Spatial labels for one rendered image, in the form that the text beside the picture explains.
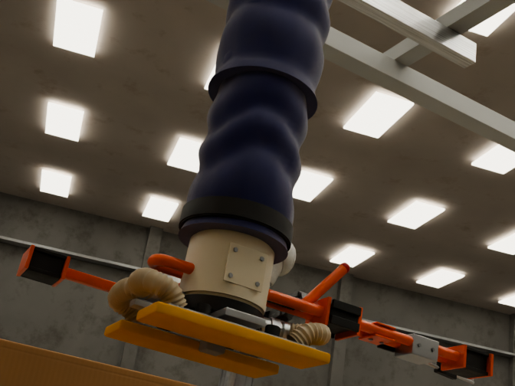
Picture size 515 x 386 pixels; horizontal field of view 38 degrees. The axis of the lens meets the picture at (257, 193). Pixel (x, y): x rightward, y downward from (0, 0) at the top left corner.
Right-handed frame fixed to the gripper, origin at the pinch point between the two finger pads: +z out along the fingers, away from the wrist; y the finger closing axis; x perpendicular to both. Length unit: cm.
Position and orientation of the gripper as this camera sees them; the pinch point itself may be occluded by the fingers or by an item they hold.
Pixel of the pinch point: (312, 318)
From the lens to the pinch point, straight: 160.3
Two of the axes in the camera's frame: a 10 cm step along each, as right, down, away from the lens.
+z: 5.1, -2.6, -8.2
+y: -1.5, 9.1, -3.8
